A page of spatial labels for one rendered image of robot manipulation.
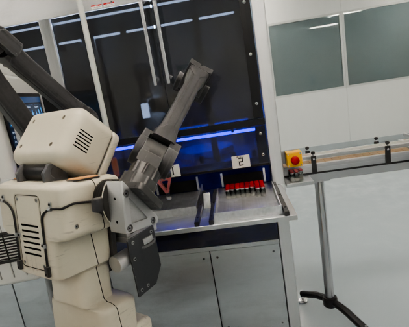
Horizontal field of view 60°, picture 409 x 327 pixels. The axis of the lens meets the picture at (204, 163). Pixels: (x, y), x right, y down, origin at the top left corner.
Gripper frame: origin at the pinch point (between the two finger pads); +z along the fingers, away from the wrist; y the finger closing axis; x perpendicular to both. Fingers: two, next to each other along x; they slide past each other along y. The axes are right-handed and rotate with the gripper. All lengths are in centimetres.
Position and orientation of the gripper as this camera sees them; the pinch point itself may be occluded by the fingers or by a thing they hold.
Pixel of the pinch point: (166, 190)
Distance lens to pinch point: 155.1
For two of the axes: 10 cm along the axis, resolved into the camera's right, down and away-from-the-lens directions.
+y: -0.9, -2.4, 9.7
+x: -9.8, 2.0, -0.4
